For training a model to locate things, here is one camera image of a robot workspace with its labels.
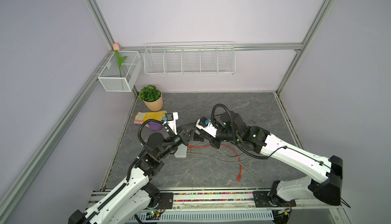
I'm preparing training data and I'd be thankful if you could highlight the grey ethernet cable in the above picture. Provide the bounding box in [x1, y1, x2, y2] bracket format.
[187, 150, 269, 183]
[187, 149, 254, 164]

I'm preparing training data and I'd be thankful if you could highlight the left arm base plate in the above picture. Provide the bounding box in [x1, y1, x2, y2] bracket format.
[147, 192, 174, 209]

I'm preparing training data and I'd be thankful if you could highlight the green plant in pot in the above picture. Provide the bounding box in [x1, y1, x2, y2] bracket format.
[139, 85, 164, 112]

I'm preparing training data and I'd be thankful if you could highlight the purple pink trowel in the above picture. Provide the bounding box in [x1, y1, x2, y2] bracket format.
[134, 120, 163, 131]

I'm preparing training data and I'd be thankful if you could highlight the small white wire basket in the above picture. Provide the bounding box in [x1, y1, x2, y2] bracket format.
[98, 51, 142, 92]

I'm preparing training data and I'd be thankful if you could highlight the white network switch box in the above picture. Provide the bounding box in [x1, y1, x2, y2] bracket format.
[174, 145, 187, 158]

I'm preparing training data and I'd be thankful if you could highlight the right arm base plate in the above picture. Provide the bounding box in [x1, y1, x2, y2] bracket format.
[253, 190, 296, 208]

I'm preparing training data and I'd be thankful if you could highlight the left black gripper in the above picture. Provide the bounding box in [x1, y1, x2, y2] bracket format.
[157, 122, 198, 159]

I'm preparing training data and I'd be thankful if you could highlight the red ethernet cable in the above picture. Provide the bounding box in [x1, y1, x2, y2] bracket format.
[187, 143, 243, 182]

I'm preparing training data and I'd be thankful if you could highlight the pink artificial tulip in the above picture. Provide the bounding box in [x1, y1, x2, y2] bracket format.
[113, 43, 127, 78]

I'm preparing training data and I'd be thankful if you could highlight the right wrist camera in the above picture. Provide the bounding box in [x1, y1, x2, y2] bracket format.
[195, 117, 217, 137]

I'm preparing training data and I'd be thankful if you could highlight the yellow work glove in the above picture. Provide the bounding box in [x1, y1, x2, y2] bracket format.
[134, 110, 167, 125]

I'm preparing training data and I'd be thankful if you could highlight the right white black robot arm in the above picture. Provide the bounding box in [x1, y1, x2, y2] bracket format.
[197, 111, 343, 206]

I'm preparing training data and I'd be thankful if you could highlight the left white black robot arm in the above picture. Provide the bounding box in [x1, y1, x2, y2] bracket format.
[68, 121, 194, 224]

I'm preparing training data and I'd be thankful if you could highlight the long white wire basket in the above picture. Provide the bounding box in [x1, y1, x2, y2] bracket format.
[144, 42, 236, 76]

